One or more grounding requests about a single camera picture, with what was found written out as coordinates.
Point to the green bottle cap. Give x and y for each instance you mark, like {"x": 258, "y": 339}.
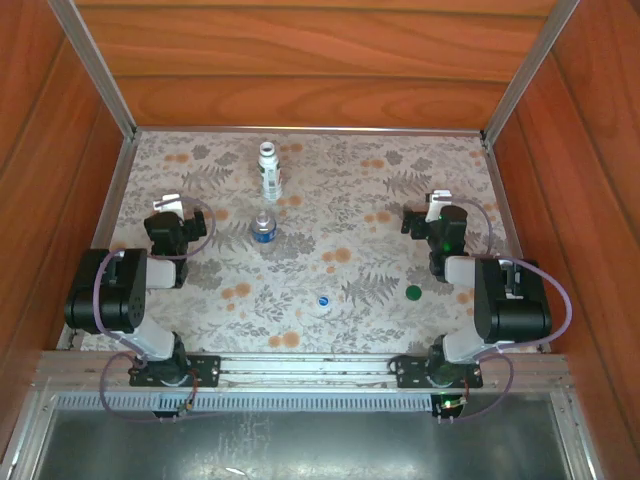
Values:
{"x": 413, "y": 292}

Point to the small clear water bottle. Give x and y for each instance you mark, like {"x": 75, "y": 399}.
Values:
{"x": 264, "y": 230}

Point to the white plastic drink bottle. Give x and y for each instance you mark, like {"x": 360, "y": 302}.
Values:
{"x": 270, "y": 172}

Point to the blue white bottle cap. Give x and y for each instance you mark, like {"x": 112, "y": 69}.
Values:
{"x": 325, "y": 301}

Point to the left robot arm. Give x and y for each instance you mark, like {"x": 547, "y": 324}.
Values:
{"x": 105, "y": 300}

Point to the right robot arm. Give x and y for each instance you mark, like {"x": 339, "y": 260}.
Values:
{"x": 510, "y": 305}

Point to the floral tablecloth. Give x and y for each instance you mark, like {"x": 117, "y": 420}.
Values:
{"x": 300, "y": 320}

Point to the power connector with green light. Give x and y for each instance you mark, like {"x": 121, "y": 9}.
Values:
{"x": 450, "y": 402}

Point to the grey metal sheet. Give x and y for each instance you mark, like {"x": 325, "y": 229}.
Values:
{"x": 300, "y": 445}

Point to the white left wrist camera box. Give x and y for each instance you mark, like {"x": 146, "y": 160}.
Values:
{"x": 170, "y": 202}

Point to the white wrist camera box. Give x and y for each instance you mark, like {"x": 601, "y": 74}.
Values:
{"x": 437, "y": 199}
{"x": 170, "y": 202}

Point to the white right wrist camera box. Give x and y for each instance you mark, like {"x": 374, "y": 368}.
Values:
{"x": 437, "y": 199}

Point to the aluminium table side rail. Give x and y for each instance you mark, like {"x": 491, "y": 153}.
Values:
{"x": 510, "y": 225}
{"x": 105, "y": 225}

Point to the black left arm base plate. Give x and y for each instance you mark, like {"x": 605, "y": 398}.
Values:
{"x": 205, "y": 370}

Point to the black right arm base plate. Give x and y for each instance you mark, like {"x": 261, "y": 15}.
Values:
{"x": 410, "y": 372}

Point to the aluminium frame crossbar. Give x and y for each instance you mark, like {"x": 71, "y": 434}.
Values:
{"x": 310, "y": 130}

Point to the aluminium frame post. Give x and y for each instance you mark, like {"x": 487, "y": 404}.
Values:
{"x": 530, "y": 65}
{"x": 92, "y": 65}

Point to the aluminium mounting rail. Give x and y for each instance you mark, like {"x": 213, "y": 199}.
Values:
{"x": 300, "y": 367}

